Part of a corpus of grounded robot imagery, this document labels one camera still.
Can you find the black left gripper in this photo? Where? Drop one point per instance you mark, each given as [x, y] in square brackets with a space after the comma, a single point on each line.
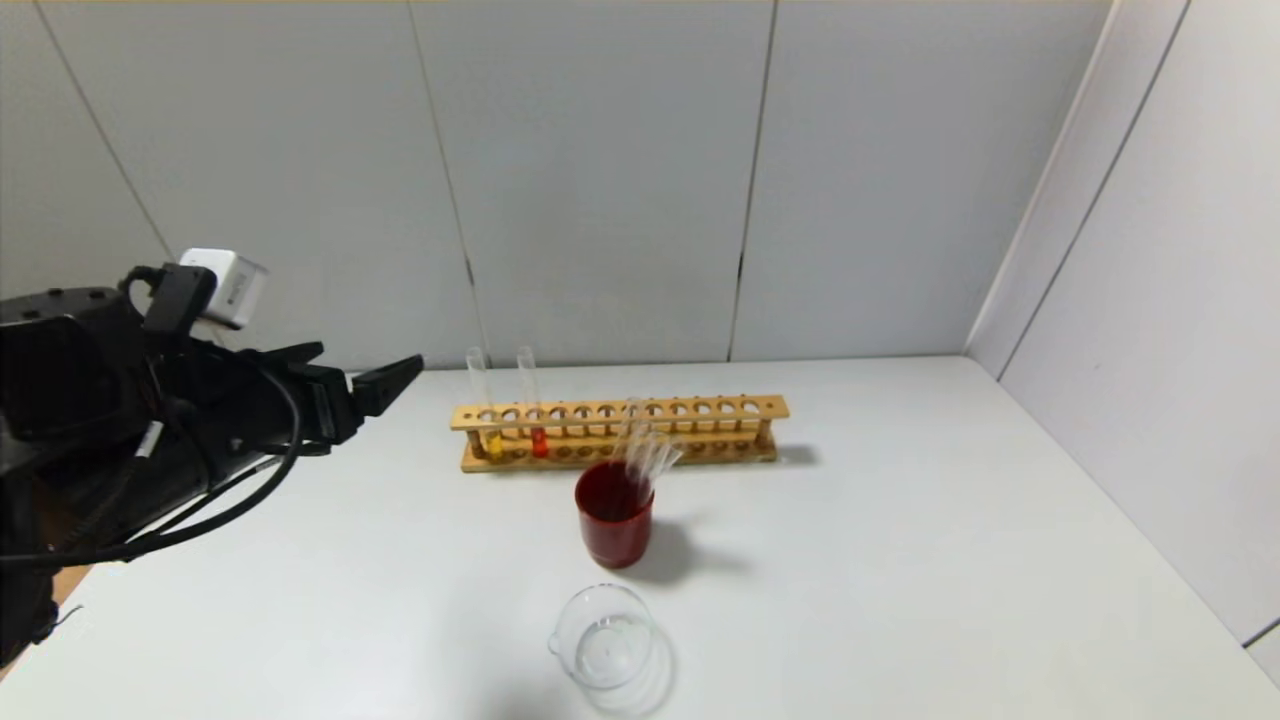
[328, 410]

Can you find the yellow pigment test tube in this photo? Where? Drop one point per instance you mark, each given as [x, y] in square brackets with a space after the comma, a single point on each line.
[495, 447]

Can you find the red pigment test tube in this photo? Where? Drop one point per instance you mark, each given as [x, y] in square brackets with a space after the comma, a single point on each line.
[539, 443]

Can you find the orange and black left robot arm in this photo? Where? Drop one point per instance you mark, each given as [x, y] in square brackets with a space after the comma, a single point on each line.
[60, 370]

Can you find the empty clear glass test tube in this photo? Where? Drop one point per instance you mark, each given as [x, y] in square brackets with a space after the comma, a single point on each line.
[632, 420]
[668, 458]
[652, 455]

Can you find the wooden test tube rack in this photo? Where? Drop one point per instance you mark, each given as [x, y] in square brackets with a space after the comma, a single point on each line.
[772, 405]

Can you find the red plastic cup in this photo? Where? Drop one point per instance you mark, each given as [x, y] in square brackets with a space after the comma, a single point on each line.
[615, 545]

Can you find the clear glass beaker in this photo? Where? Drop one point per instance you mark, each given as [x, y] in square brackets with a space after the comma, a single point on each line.
[605, 650]

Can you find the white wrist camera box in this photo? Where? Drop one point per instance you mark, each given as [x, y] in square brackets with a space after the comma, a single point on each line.
[235, 285]

